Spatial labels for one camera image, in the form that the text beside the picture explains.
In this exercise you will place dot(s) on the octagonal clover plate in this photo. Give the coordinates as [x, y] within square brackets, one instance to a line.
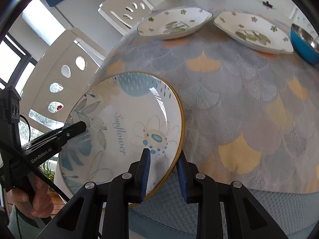
[254, 32]
[174, 23]

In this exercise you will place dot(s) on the far white chair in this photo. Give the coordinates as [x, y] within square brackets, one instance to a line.
[124, 14]

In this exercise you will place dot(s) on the small black object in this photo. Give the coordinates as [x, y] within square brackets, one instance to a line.
[267, 4]

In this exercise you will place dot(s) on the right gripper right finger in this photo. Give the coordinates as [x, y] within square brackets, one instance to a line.
[183, 176]

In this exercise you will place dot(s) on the white chair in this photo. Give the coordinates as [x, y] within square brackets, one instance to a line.
[61, 77]
[124, 14]

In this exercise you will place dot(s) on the left hand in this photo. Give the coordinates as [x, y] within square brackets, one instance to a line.
[42, 204]

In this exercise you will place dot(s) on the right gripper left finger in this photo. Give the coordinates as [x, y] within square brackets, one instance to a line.
[141, 175]

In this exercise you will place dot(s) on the scallop patterned table mat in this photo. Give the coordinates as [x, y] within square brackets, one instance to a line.
[249, 116]

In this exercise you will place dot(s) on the blue steel bowl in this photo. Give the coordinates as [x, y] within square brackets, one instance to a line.
[304, 44]

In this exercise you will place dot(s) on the round sunflower plate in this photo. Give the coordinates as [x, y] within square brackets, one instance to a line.
[123, 115]

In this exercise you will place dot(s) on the near white chair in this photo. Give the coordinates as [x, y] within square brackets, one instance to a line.
[61, 77]

